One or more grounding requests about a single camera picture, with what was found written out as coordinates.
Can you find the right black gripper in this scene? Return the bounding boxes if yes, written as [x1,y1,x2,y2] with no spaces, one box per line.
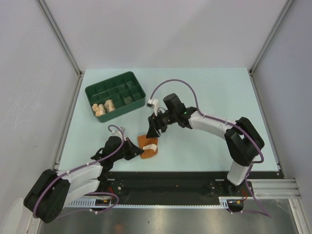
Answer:
[146,109,176,139]

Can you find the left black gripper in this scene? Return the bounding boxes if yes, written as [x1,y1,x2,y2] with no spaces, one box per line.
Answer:
[112,137,143,162]

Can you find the orange brown underwear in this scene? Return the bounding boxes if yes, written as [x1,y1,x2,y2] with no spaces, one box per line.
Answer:
[137,135,158,159]

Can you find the beige navy-trimmed underwear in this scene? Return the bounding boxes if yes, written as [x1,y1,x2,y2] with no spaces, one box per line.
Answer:
[103,99,116,113]

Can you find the peach boxer underwear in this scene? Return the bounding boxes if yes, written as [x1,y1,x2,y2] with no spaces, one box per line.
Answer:
[92,103,107,117]

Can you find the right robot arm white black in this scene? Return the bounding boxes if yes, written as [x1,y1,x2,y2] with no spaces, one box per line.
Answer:
[146,93,265,195]

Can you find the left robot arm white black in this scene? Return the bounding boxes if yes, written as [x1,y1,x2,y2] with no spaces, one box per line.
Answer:
[23,136,144,223]

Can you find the green compartment tray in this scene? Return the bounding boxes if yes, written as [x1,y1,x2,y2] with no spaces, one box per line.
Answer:
[85,71,146,123]

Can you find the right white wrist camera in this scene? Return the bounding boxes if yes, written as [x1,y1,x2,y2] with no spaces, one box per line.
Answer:
[146,98,160,116]

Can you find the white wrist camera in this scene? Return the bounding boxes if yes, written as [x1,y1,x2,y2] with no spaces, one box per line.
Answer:
[146,98,160,116]
[108,125,126,141]

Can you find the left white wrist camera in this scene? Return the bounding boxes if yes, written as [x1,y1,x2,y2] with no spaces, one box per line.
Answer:
[108,125,126,141]

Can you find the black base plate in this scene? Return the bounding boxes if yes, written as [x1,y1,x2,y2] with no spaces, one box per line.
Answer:
[80,170,254,207]

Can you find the white slotted cable duct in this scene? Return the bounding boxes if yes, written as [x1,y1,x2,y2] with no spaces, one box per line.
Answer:
[65,196,242,210]

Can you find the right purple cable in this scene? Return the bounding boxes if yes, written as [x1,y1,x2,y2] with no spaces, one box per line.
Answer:
[150,78,272,217]

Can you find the left aluminium frame post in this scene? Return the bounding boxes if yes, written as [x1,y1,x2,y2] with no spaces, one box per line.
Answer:
[36,0,85,76]

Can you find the aluminium frame post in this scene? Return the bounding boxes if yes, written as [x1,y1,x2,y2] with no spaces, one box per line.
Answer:
[250,0,295,74]
[36,0,85,76]

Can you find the right aluminium frame post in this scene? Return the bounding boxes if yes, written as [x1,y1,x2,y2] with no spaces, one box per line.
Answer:
[250,0,295,74]

